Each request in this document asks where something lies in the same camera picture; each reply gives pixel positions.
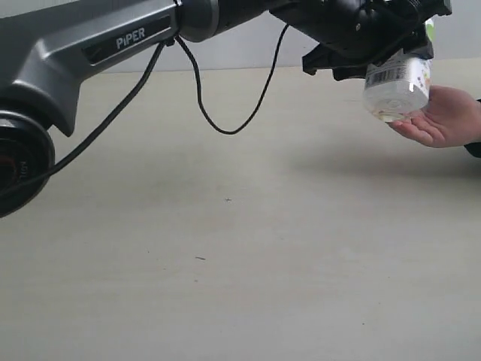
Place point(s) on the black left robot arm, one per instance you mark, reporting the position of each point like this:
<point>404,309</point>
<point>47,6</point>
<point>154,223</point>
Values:
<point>47,54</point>

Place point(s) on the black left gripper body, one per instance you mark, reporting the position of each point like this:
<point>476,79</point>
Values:
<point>355,32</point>

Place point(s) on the white square capless bottle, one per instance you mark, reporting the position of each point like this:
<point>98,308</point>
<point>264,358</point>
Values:
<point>399,86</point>

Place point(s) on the person's bare open hand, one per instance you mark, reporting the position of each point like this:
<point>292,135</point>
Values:
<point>450,119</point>

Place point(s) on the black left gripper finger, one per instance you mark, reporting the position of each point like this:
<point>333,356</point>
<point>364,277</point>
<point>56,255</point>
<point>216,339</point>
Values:
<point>349,71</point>
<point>419,43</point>

